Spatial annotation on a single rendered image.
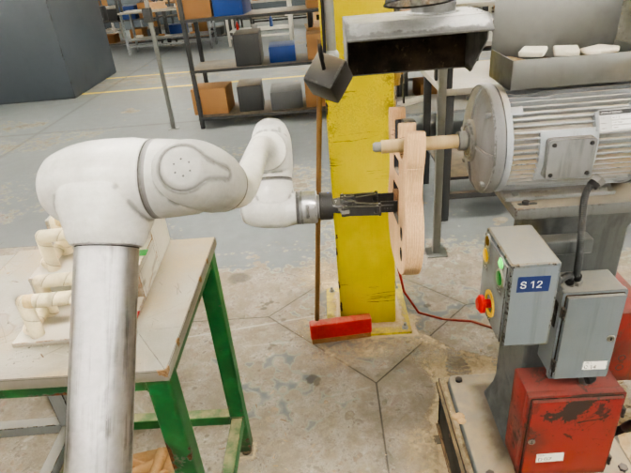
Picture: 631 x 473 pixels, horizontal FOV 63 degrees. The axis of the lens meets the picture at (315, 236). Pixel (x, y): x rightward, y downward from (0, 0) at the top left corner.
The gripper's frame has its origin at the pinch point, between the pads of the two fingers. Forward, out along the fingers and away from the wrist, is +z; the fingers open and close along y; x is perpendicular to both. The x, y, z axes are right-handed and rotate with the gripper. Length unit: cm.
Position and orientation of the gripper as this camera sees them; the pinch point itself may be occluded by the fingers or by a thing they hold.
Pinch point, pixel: (393, 202)
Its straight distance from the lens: 139.6
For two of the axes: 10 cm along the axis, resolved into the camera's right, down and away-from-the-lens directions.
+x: -0.7, -9.3, -3.6
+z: 10.0, -0.6, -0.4
